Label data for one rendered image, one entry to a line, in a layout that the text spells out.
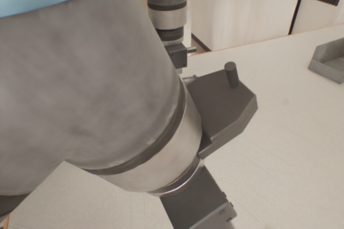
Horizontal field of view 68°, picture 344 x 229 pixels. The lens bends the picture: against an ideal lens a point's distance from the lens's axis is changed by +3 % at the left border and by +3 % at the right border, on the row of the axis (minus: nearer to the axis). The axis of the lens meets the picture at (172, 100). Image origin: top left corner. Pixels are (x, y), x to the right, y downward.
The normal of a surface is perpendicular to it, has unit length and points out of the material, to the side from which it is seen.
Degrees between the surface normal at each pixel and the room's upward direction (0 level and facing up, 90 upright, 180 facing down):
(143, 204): 0
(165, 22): 90
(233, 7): 90
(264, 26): 90
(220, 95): 25
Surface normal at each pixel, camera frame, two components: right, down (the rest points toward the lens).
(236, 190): -0.03, -0.79
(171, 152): 0.64, 0.47
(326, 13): -0.94, 0.23
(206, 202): -0.34, -0.55
